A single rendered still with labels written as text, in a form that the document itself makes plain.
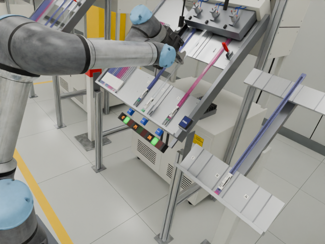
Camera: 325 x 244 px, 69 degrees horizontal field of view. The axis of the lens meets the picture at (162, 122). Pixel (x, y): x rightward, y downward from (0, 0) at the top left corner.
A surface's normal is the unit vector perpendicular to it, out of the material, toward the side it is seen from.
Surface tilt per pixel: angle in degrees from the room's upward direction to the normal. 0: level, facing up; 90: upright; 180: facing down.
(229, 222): 90
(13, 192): 8
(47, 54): 79
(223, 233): 90
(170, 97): 45
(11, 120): 90
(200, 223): 0
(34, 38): 52
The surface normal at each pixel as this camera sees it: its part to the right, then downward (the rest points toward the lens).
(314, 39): -0.72, 0.26
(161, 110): -0.42, -0.42
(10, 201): 0.23, -0.80
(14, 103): 0.69, 0.40
